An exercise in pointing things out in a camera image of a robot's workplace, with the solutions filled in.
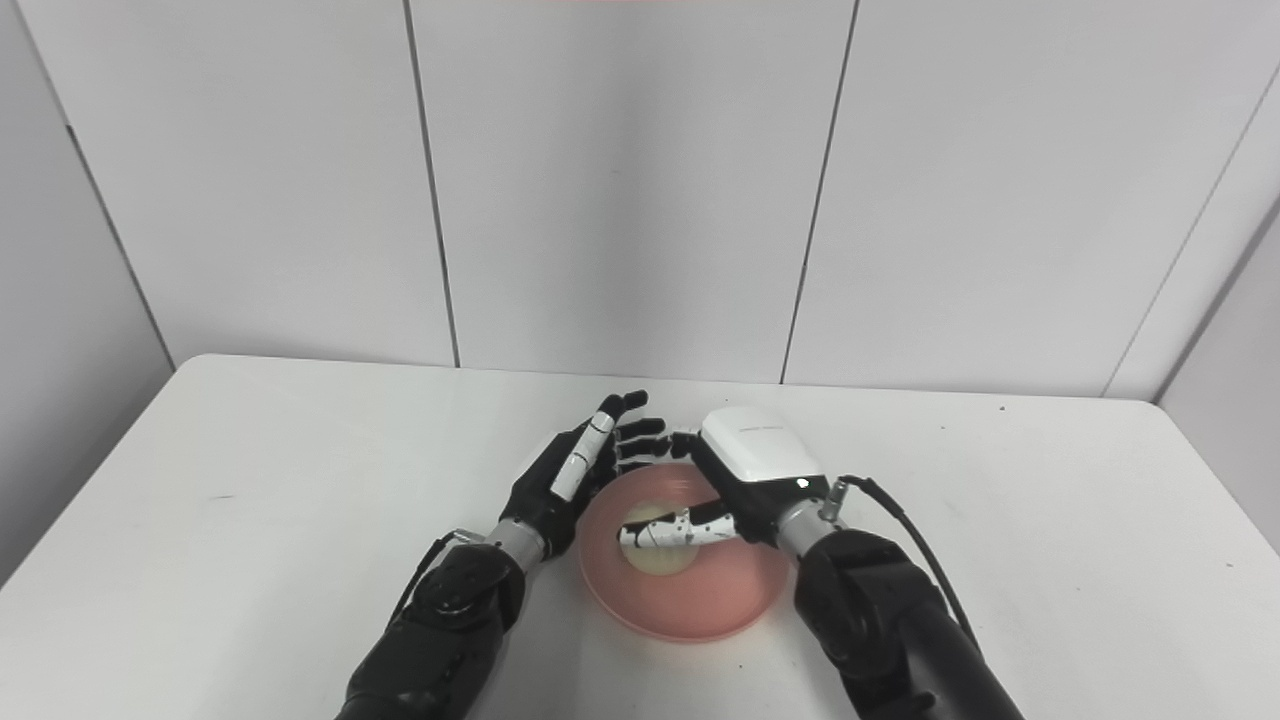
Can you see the cream steamed bun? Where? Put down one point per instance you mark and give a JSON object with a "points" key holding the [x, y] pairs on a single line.
{"points": [[660, 555]]}

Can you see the pink round plate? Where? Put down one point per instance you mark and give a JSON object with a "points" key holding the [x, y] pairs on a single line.
{"points": [[700, 590]]}

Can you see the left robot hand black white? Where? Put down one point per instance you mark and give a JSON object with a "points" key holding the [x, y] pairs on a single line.
{"points": [[575, 480]]}

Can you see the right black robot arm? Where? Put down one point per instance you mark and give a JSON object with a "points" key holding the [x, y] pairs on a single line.
{"points": [[880, 620]]}

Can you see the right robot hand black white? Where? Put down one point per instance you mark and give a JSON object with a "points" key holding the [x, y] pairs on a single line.
{"points": [[750, 480]]}

